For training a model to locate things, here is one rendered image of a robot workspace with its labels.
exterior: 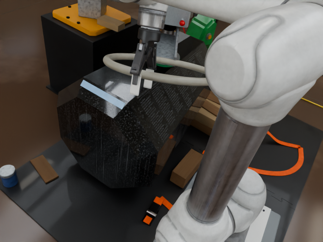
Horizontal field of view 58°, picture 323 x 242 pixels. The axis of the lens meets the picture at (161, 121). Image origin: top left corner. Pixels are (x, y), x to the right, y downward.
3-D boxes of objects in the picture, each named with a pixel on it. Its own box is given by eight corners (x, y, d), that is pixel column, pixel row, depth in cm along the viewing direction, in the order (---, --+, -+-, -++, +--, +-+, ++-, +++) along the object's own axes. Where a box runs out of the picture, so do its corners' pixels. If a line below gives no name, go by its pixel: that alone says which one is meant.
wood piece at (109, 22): (96, 24, 232) (96, 18, 229) (104, 20, 239) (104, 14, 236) (118, 32, 227) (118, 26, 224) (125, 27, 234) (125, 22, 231)
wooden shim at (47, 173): (30, 161, 218) (30, 160, 217) (43, 155, 223) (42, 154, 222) (45, 183, 206) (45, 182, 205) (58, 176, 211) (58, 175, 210)
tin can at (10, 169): (6, 175, 206) (1, 163, 197) (20, 176, 207) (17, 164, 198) (0, 187, 199) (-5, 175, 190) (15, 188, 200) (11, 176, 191)
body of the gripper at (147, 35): (157, 30, 91) (152, 59, 94) (164, 30, 98) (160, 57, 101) (134, 26, 92) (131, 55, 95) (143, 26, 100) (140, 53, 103)
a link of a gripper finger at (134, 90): (141, 75, 94) (141, 75, 93) (138, 95, 96) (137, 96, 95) (132, 73, 94) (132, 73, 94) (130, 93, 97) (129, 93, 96)
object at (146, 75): (114, 54, 144) (115, 48, 143) (211, 71, 145) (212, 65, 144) (88, 71, 98) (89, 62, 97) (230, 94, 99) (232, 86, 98)
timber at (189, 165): (182, 188, 219) (185, 179, 211) (169, 180, 223) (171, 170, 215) (201, 164, 239) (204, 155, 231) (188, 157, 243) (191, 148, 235)
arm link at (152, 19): (169, 13, 97) (167, 31, 99) (144, 9, 99) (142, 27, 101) (162, 11, 88) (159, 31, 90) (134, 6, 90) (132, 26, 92)
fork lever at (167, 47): (156, 12, 195) (157, 4, 192) (184, 17, 196) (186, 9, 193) (143, 61, 143) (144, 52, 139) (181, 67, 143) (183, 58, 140)
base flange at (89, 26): (50, 15, 240) (49, 9, 237) (93, 3, 273) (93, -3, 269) (93, 37, 223) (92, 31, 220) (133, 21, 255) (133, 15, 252)
